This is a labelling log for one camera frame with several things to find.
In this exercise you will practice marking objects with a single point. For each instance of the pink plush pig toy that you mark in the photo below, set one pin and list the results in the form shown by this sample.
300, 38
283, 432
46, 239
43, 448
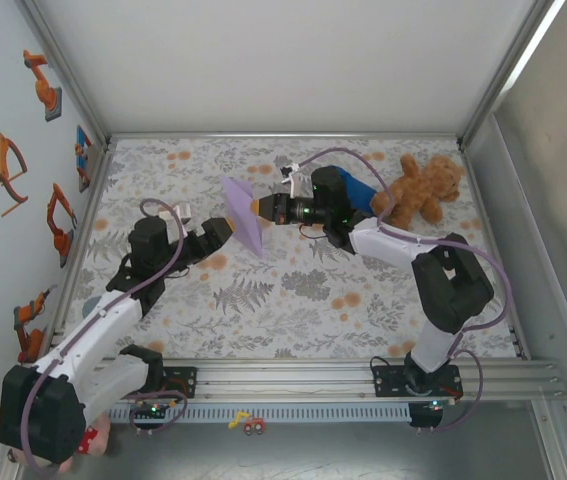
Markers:
95, 437

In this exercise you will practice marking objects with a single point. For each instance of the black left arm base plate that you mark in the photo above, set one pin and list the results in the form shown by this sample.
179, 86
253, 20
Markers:
185, 380

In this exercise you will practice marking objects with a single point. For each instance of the blue orange machine wall sticker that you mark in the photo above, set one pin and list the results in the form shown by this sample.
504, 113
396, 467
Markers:
83, 155

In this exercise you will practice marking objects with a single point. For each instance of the yellow music note toy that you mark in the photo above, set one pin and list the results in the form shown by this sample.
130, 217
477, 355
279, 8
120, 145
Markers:
237, 422

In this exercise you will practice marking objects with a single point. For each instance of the aluminium frame crossbar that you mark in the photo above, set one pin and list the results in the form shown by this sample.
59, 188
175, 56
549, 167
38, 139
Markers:
283, 135

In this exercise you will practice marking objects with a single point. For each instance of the aluminium mounting rail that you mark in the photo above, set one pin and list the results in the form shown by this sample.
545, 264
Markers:
283, 385

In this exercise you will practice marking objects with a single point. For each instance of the brown teddy bear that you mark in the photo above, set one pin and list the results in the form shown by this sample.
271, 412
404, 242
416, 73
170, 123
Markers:
423, 190

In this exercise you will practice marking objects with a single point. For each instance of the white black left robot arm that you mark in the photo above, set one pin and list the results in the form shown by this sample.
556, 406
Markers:
108, 325

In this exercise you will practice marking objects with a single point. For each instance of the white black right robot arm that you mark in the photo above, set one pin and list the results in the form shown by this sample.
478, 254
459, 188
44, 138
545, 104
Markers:
388, 245

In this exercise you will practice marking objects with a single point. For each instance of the small red toy car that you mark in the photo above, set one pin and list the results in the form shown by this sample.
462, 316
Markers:
254, 428

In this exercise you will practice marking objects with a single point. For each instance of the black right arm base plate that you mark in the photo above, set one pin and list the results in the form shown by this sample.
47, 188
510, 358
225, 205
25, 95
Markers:
388, 380

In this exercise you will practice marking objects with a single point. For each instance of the purple paper sheet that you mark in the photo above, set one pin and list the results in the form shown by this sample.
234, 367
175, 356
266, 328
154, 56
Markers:
243, 215

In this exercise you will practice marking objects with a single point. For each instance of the grey-blue round pad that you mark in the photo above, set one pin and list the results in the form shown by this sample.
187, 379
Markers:
92, 304

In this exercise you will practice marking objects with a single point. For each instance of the aluminium frame post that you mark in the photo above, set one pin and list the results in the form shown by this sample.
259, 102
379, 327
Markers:
67, 70
508, 70

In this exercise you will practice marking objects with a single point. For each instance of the blue cloth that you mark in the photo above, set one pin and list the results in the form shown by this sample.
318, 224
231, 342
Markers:
360, 192

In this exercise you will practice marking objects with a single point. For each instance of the floral patterned table mat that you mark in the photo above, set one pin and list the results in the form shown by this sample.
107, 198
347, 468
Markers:
283, 325

